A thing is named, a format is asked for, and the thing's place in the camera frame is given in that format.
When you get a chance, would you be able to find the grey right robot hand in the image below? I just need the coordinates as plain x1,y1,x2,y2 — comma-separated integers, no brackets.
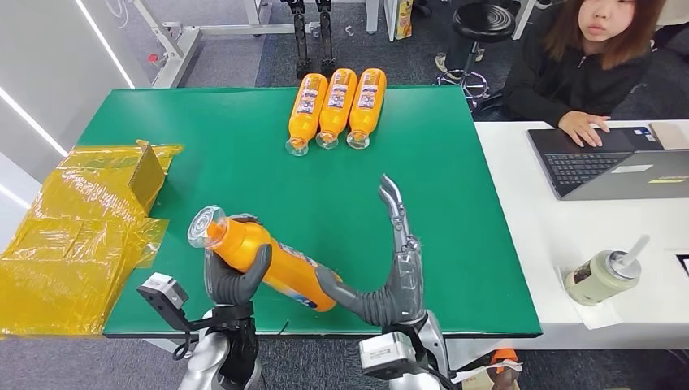
314,173,427,328

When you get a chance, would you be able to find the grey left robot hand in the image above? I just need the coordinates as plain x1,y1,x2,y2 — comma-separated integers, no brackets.
203,213,274,308

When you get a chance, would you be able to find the orange juice bottle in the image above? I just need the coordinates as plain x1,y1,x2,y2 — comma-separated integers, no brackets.
285,72,329,158
345,67,388,150
187,205,344,314
315,68,359,150

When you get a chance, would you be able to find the green table mat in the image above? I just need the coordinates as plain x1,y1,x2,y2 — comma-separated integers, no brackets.
76,85,544,339

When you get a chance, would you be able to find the orange and white object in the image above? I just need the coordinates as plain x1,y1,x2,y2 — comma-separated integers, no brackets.
451,349,524,390

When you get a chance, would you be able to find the white desk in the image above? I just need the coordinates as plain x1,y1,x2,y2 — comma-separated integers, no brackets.
473,119,689,351

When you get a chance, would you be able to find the yellow film-wrapped cardboard box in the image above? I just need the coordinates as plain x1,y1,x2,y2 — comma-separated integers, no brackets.
0,140,184,337

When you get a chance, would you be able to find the pale cup with straw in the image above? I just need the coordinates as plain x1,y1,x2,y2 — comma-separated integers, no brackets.
563,234,652,308

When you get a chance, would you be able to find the white paper napkin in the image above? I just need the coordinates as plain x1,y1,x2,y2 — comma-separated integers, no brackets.
554,263,626,331

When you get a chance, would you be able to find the dark grey laptop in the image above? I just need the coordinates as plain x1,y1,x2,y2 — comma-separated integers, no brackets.
526,126,689,202

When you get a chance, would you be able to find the person's hand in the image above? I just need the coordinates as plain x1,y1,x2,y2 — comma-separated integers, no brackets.
557,110,612,148

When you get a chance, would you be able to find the black robot leg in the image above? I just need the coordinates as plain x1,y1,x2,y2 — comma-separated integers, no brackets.
282,0,314,80
316,0,337,76

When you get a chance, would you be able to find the yellow carton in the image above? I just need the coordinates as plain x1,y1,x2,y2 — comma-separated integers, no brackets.
394,0,414,41

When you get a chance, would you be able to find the person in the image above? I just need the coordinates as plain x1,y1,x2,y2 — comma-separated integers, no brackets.
503,0,689,148

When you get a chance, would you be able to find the black round stool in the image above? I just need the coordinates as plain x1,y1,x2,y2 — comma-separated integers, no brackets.
435,2,517,111

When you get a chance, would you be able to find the beige flat case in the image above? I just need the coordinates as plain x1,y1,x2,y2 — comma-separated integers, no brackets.
648,121,689,151

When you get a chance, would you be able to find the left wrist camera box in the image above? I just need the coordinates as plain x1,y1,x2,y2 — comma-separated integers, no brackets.
136,272,192,334

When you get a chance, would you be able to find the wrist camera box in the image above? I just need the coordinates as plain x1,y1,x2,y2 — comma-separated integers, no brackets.
358,331,418,380
136,272,192,334

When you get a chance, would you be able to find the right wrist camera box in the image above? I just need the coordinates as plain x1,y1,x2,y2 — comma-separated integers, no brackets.
358,331,418,380

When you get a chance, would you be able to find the white metal stand frame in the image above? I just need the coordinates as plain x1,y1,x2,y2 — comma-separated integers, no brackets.
128,0,324,90

